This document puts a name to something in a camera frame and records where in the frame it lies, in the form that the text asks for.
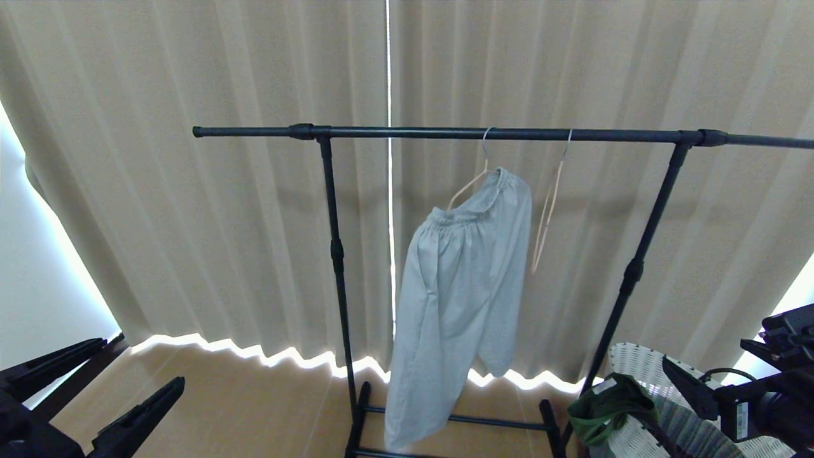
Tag pale grey shorts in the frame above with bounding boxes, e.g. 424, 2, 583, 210
383, 167, 533, 452

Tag green garment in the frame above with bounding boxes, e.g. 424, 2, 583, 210
567, 373, 660, 447

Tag pink clothes hanger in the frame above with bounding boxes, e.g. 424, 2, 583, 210
532, 129, 573, 274
447, 127, 497, 211

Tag white laundry basket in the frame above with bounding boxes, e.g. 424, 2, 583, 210
588, 342, 796, 458

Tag black clothes rack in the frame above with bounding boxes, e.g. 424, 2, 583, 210
193, 123, 814, 458

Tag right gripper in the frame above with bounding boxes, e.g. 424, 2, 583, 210
661, 340, 814, 449

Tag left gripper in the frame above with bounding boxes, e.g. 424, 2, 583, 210
0, 339, 186, 458

